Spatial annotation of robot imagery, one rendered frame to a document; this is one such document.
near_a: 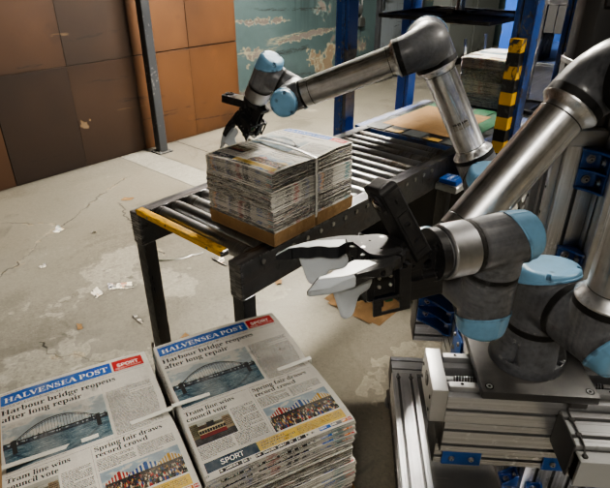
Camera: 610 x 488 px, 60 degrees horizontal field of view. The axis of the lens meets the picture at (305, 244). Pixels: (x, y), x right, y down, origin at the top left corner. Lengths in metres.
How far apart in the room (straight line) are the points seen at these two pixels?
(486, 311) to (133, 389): 0.67
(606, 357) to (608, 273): 0.14
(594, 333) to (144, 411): 0.79
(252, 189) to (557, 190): 0.79
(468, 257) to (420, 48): 0.80
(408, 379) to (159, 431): 1.16
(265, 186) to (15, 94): 3.20
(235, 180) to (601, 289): 1.01
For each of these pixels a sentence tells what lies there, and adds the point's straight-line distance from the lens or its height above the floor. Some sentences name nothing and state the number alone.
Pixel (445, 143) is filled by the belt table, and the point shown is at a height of 0.80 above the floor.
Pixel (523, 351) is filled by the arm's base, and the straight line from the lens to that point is 1.15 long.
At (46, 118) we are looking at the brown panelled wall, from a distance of 4.59.
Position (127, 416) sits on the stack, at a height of 0.83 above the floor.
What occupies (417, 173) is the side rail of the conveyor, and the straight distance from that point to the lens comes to 2.17.
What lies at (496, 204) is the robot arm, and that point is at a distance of 0.88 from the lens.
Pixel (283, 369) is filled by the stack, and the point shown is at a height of 0.83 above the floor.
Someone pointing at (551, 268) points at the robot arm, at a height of 1.05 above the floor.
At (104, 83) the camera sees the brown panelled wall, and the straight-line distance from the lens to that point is 4.77.
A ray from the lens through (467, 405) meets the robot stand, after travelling 1.20.
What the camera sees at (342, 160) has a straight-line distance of 1.70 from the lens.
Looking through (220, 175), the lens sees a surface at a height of 0.98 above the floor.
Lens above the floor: 1.56
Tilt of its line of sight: 29 degrees down
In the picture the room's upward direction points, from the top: straight up
